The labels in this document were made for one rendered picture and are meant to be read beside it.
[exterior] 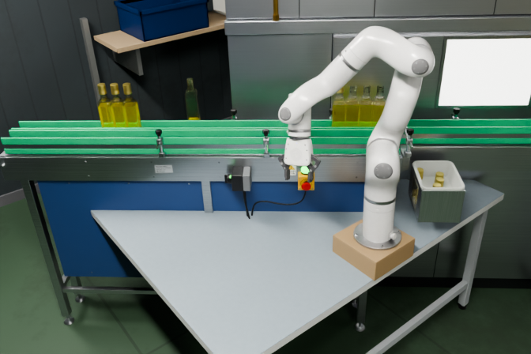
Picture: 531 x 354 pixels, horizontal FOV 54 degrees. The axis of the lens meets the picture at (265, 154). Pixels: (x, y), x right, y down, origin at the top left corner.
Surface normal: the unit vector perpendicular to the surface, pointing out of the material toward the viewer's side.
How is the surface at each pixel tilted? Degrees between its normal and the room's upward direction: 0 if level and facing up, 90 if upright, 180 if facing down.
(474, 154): 90
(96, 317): 0
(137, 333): 0
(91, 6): 90
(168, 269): 0
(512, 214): 90
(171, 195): 90
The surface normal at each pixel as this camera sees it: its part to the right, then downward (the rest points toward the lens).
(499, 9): -0.06, 0.49
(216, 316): -0.04, -0.87
